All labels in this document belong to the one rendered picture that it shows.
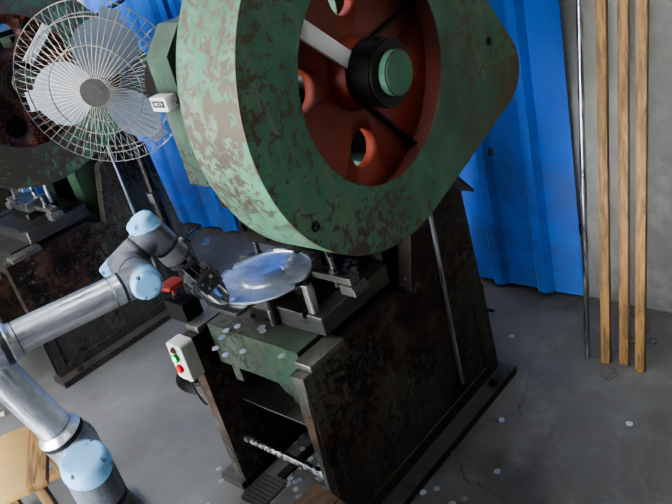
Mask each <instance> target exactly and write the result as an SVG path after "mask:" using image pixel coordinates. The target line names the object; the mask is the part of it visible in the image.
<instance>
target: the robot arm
mask: <svg viewBox="0 0 672 504"><path fill-rule="evenodd" d="M126 229H127V231H128V232H129V234H130V235H129V236H128V238H127V239H126V240H125V241H124V242H123V243H122V244H121V245H120V246H119V247H118V248H117V249H116V250H115V251H114V252H113V253H112V254H111V256H110V257H108V258H107V259H106V261H105V262H104V263H103V265H102V266H101V267H100V269H99V272H100V273H101V274H102V275H103V276H104V277H105V278H103V279H101V280H99V281H96V282H94V283H92V284H90V285H88V286H86V287H84V288H81V289H79V290H77V291H75V292H73V293H71V294H68V295H66V296H64V297H62V298H60V299H58V300H56V301H53V302H51V303H49V304H47V305H45V306H43V307H40V308H38V309H36V310H34V311H32V312H30V313H28V314H25V315H23V316H21V317H19V318H17V319H15V320H13V321H10V322H8V323H6V324H2V323H0V402H1V403H2V404H3V405H4V406H5V407H6V408H7V409H8V410H10V411H11V412H12V413H13V414H14V415H15V416H16V417H17V418H18V419H19V420H20V421H21V422H22V423H23V424H24V425H26V426H27V427H28V428H29V429H30V430H31V431H32V432H33V433H34V434H35V435H36V436H37V437H38V438H39V439H40V440H39V447H40V449H41V450H42V451H43V452H45V453H46V454H47V455H48V456H49V457H50V458H51V459H52V460H53V461H54V462H55V463H56V464H57V465H58V467H59V470H60V474H61V477H62V480H63V481H64V483H65V484H66V485H67V487H68V488H69V490H70V492H71V494H72V496H73V497H74V499H75V501H76V503H77V504H143V502H142V500H141V499H140V498H139V497H138V496H136V495H135V494H134V493H133V492H132V491H130V490H129V489H128V488H127V487H126V485H125V483H124V481H123V479H122V477H121V475H120V472H119V470H118V468H117V466H116V464H115V462H114V460H113V458H112V455H111V452H110V451H109V449H108V448H107V447H106V446H105V445H104V444H103V443H102V441H101V439H100V438H99V436H98V433H97V431H96V430H95V428H94V427H93V426H92V425H91V424H90V423H89V422H88V421H86V420H84V419H82V418H81V417H80V416H79V415H78V414H76V413H74V412H69V413H67V412H66V411H65V410H64V409H63V408H62V407H61V406H60V405H59V404H58V403H57V402H56V401H55V400H54V399H53V398H52V397H51V396H50V395H49V394H48V393H47V392H46V391H45V390H44V389H43V388H42V387H41V386H40V385H39V384H38V383H37V382H36V381H35V380H34V379H33V378H32V377H31V376H30V375H29V374H28V373H27V372H26V371H25V370H24V369H23V368H22V367H21V366H20V365H18V364H17V362H19V359H20V357H21V355H22V354H24V353H26V352H28V351H30V350H32V349H34V348H37V347H39V346H41V345H43V344H45V343H47V342H49V341H51V340H53V339H55V338H57V337H59V336H61V335H63V334H65V333H67V332H69V331H71V330H73V329H75V328H77V327H79V326H81V325H83V324H85V323H87V322H89V321H92V320H94V319H96V318H98V317H100V316H102V315H104V314H106V313H108V312H110V311H112V310H114V309H116V308H118V307H120V306H122V305H124V304H126V303H128V302H130V301H133V300H135V299H137V298H140V299H143V300H149V299H152V298H154V297H156V296H157V295H158V294H159V293H160V292H161V290H162V288H163V277H162V276H161V274H160V273H159V272H158V270H157V269H156V268H155V267H154V266H153V265H151V264H149V263H148V262H147V261H148V260H149V259H150V258H151V256H152V255H154V256H156V257H157V258H158V259H159V260H160V261H161V262H162V263H163V264H164V265H165V266H167V267H169V268H170V269H171V270H173V271H177V270H180V269H181V270H182V271H183V272H184V273H185V275H184V276H183V278H184V283H185V284H188V285H189V286H188V287H187V289H188V290H190V291H191V293H192V294H193V295H195V296H196V297H197V298H200V299H205V300H208V301H210V302H213V303H216V304H220V305H225V304H228V303H229V302H230V301H229V295H230V293H229V292H228V291H227V288H226V286H225V284H224V283H223V281H222V280H223V278H222V277H221V274H220V272H219V271H218V270H217V269H215V268H214V267H212V265H211V264H208V265H207V264H206V263H205V262H204V261H199V260H198V261H197V260H196V259H195V258H194V257H193V256H192V250H191V249H190V248H189V247H188V246H187V245H186V244H185V243H184V242H183V241H182V240H183V237H180V238H179V237H178V236H177V235H176V234H175V233H174V232H173V231H172V230H170V229H169V228H168V227H167V226H166V225H165V224H164V223H163V222H162V220H161V219H159V218H158V217H157V216H155V215H154V214H153V213H152V212H151V211H149V210H142V211H139V212H138V213H136V214H135V215H134V216H133V217H132V218H131V219H130V221H129V222H128V224H127V227H126ZM215 288H216V289H217V292H219V293H220V294H221V297H219V296H218V295H217V294H215V293H213V292H212V291H213V290H214V289H215ZM226 301H227V302H226Z"/></svg>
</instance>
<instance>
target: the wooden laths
mask: <svg viewBox="0 0 672 504"><path fill-rule="evenodd" d="M649 2H650V0H636V208H635V371H638V372H642V373H644V372H645V371H646V299H647V200H648V101H649ZM575 4H576V43H577V81H578V119H579V157H580V195H581V233H582V271H583V309H584V347H585V358H586V359H590V358H591V355H590V312H589V268H588V224H587V180H586V136H585V92H584V49H583V5H582V0H575ZM595 22H596V82H597V142H598V203H599V263H600V323H601V363H605V364H611V362H612V361H611V264H610V168H609V72H608V0H595ZM617 71H618V244H619V365H623V366H627V367H628V366H629V365H630V0H617Z"/></svg>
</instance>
